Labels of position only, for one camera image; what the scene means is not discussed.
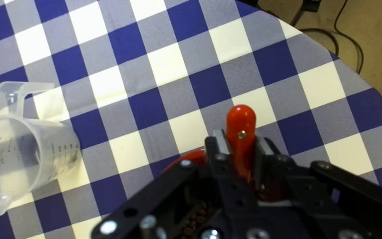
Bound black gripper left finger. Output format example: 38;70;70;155
204;130;231;178

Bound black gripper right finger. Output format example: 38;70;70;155
253;137;288;178

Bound orange handled metal spoon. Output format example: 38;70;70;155
225;105;256;182

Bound red bowl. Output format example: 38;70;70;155
162;149;205;175

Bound clear plastic measuring jug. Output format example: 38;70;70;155
0;81;81;215

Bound dark coffee beans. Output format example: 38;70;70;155
179;202;211;239

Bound blue white checkered tablecloth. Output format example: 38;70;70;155
0;0;382;239

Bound black floor cable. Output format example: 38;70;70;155
288;0;365;74

